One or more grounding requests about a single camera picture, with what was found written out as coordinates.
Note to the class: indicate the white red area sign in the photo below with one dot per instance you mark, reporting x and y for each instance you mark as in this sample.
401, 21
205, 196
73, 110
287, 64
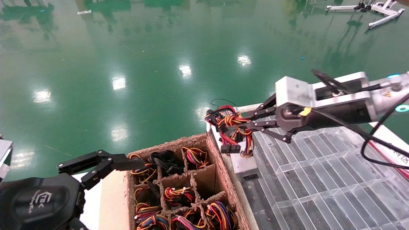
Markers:
393, 137

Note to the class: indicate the brown pulp compartment box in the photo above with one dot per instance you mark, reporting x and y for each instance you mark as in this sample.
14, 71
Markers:
191, 140

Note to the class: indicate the beige cardboard sheet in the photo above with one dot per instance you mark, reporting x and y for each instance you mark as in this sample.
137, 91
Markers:
115, 204

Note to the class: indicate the white floor scrap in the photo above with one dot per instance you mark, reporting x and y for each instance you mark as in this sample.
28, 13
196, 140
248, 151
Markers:
84, 12

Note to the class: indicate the clear plastic divider tray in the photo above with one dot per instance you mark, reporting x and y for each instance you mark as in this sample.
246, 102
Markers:
319, 179

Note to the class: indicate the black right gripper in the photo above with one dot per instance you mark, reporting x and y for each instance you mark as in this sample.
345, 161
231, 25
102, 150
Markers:
332, 113

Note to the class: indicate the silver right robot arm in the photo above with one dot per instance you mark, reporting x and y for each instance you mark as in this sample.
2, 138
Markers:
389, 92

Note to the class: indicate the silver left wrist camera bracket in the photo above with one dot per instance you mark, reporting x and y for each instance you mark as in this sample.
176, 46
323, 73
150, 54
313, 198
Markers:
4, 156

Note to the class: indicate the white metal floor stand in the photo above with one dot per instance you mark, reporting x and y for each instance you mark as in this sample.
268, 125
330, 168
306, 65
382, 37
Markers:
386, 11

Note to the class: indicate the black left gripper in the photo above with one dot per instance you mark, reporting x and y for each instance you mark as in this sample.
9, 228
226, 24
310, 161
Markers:
35, 204

